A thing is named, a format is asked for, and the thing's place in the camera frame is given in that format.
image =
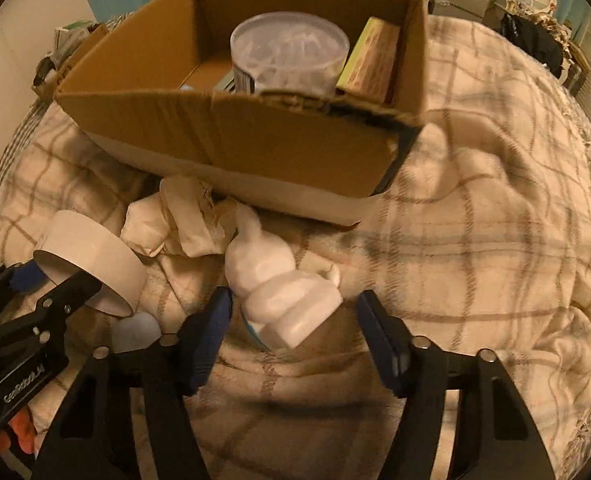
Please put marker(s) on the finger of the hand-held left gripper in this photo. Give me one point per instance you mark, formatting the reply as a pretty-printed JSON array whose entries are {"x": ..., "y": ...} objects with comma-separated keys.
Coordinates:
[
  {"x": 73, "y": 292},
  {"x": 25, "y": 278}
]

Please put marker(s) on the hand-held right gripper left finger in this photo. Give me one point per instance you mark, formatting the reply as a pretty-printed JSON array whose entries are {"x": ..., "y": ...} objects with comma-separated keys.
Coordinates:
[{"x": 204, "y": 342}]

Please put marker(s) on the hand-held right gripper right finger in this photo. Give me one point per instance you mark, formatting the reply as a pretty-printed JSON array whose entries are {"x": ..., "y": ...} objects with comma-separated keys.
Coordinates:
[{"x": 381, "y": 347}]

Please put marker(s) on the white round cup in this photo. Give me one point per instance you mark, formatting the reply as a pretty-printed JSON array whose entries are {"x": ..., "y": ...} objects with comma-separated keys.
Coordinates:
[{"x": 93, "y": 255}]

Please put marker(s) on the white plastic squeeze bottle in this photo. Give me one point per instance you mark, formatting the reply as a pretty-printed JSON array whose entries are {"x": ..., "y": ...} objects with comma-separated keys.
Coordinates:
[{"x": 280, "y": 290}]

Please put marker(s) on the brown cardboard box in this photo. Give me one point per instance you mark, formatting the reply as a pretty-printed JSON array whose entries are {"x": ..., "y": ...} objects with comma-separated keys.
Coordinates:
[{"x": 275, "y": 150}]

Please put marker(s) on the crumpled white cloth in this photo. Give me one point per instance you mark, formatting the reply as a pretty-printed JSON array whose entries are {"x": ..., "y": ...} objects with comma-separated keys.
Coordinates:
[{"x": 175, "y": 225}]

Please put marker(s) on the cream plaid blanket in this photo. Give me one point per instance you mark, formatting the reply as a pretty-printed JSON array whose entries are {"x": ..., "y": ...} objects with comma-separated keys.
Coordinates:
[{"x": 475, "y": 210}]

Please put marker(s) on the small box with clutter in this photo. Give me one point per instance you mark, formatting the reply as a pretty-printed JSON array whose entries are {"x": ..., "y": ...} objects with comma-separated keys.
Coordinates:
[{"x": 68, "y": 47}]

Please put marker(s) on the yellow-green carton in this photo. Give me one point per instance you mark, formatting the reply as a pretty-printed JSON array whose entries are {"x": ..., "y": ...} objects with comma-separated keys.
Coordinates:
[{"x": 370, "y": 60}]

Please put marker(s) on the clear round plastic container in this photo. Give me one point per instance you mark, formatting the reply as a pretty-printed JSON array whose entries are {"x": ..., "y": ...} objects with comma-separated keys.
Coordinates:
[{"x": 290, "y": 55}]

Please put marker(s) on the black bag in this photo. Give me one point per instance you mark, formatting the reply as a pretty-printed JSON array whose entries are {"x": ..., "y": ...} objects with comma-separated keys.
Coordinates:
[{"x": 533, "y": 42}]

